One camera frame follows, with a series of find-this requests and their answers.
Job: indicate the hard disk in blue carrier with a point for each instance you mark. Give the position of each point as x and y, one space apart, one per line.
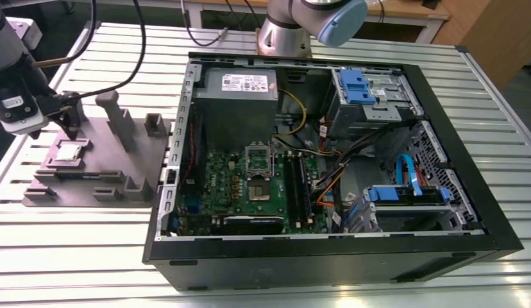
386 194

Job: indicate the black graphics card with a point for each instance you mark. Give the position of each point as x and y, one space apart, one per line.
253 226

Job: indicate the grey parts rack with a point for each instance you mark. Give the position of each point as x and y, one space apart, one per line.
108 160

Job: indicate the white plastic connector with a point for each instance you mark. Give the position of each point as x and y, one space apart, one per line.
318 185

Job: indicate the blue VGA port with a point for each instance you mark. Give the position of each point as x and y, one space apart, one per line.
193 206

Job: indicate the metal drive cage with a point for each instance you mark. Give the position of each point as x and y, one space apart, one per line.
386 115

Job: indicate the grey power supply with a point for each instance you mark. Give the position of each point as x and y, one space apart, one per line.
236 122

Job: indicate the wooden cabinet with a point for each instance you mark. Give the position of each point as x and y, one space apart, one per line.
501 38

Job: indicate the silver CPU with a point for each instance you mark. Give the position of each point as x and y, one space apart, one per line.
69 153

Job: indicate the metal disk cage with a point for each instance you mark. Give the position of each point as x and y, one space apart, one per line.
416 209

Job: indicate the CPU socket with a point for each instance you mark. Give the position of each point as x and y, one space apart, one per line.
260 191

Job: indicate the blue disk carrier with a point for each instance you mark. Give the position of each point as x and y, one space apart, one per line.
356 86

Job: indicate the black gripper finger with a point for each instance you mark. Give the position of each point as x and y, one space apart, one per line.
80 107
66 123

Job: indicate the black PC case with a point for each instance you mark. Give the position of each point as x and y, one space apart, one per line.
334 256

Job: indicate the RAM slot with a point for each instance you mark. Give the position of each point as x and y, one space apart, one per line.
293 192
300 192

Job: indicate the green motherboard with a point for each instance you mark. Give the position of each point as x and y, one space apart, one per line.
224 192

